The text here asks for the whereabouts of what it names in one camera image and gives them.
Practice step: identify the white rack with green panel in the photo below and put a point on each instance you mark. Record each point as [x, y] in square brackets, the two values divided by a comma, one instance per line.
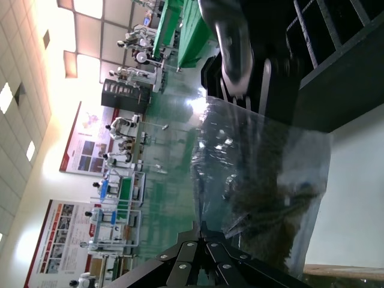
[126, 192]

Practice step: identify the green draped table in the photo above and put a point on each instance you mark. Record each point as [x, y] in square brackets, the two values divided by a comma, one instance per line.
[192, 36]
[165, 27]

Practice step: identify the wall poster with photo row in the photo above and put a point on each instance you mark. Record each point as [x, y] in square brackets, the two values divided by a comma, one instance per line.
[60, 246]

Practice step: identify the black equipment cabinet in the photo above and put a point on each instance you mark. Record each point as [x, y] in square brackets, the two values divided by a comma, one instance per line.
[126, 99]

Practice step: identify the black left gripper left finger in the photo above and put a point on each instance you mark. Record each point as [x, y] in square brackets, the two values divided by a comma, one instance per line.
[180, 255]

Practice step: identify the large ceiling light panel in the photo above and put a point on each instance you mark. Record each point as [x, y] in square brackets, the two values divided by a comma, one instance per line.
[88, 7]
[88, 67]

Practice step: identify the wall poster with dark photos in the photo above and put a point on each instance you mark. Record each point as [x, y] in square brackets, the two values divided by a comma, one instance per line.
[87, 135]

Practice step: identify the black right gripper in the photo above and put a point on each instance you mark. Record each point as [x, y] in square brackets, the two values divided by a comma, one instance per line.
[231, 39]

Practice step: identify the white rack with blue tray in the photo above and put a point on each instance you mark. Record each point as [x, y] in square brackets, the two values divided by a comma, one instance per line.
[113, 216]

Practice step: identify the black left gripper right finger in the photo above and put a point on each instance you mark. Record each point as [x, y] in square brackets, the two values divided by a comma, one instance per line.
[228, 261]

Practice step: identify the long white table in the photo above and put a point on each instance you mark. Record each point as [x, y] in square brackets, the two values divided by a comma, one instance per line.
[163, 126]

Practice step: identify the black slotted plastic container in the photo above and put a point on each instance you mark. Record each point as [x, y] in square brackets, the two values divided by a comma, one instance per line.
[330, 99]

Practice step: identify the small ceiling light panel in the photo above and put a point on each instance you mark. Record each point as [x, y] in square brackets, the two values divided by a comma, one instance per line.
[6, 97]
[30, 150]

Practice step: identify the silver anti-static bag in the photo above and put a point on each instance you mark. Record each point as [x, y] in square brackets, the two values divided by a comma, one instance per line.
[264, 156]

